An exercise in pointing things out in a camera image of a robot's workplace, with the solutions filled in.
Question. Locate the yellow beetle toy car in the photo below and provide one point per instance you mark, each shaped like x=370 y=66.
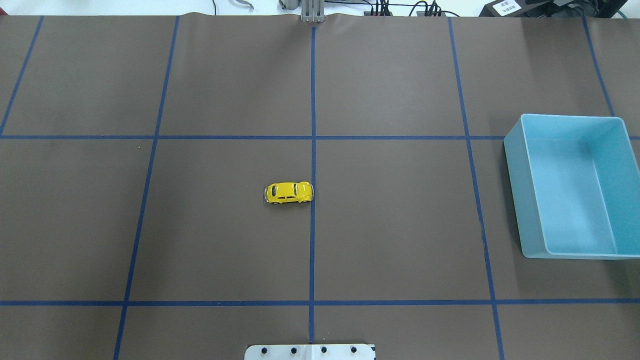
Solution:
x=289 y=192

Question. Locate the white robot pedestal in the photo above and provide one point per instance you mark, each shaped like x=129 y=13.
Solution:
x=357 y=351

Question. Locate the light blue plastic bin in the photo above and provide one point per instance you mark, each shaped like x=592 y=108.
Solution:
x=575 y=186

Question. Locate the aluminium frame post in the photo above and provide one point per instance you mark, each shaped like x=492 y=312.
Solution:
x=312 y=11

